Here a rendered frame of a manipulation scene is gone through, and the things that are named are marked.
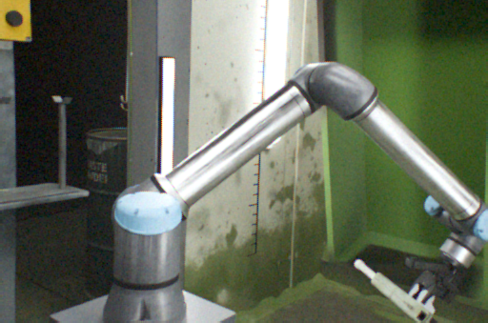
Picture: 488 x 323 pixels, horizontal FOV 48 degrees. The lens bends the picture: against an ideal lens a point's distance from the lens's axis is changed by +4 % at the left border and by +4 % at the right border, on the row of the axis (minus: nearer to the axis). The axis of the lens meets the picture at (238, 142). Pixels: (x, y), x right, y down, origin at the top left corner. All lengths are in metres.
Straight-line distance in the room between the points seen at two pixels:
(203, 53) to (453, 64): 0.97
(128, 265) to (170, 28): 1.15
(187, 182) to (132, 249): 0.26
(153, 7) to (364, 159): 1.11
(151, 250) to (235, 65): 1.37
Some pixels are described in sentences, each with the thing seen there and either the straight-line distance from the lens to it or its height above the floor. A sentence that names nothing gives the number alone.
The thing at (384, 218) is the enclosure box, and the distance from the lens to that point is 2.50.
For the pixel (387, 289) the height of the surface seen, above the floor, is 0.55.
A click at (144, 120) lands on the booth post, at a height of 1.02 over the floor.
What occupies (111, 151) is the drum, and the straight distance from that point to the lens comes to 2.80.
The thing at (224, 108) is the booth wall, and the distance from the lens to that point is 2.38.
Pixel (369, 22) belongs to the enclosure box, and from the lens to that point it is 2.31.
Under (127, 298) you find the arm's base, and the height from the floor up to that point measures 0.71.
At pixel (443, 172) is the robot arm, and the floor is 0.97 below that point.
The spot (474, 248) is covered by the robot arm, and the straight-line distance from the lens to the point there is 1.82.
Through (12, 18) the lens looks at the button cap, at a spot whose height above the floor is 1.36.
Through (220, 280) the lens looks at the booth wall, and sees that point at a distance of 2.56.
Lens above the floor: 1.20
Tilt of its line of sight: 7 degrees down
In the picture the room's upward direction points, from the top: 2 degrees clockwise
